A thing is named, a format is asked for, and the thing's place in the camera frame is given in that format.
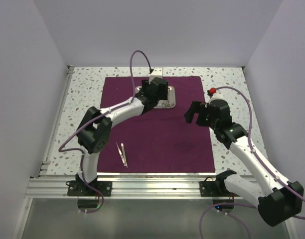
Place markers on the purple cloth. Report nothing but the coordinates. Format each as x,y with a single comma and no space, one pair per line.
161,141

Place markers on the aluminium front rail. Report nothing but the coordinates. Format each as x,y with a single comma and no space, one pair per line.
132,186

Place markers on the aluminium left side rail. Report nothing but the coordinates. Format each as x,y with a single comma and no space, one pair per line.
45,159

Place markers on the steel instrument tray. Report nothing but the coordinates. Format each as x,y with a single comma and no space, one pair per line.
171,99

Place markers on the aluminium rail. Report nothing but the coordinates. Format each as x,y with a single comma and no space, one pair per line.
132,186
45,159

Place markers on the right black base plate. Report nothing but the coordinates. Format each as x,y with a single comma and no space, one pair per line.
211,187

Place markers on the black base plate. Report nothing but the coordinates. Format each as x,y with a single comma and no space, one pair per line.
211,187
79,189

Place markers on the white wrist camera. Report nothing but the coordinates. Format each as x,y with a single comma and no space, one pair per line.
156,72
214,94

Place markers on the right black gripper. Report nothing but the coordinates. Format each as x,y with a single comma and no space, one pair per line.
195,108

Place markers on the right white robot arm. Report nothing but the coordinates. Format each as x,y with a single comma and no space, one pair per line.
276,197

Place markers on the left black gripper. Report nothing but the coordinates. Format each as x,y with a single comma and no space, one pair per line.
163,95

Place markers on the wide steel tweezers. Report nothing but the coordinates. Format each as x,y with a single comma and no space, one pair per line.
122,153

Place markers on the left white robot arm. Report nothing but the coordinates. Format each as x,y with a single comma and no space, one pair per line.
96,125

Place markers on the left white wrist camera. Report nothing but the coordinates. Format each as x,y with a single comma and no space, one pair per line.
156,72

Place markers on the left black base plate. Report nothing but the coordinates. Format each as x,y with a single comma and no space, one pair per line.
79,189

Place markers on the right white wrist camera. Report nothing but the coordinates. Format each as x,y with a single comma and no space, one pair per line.
214,94

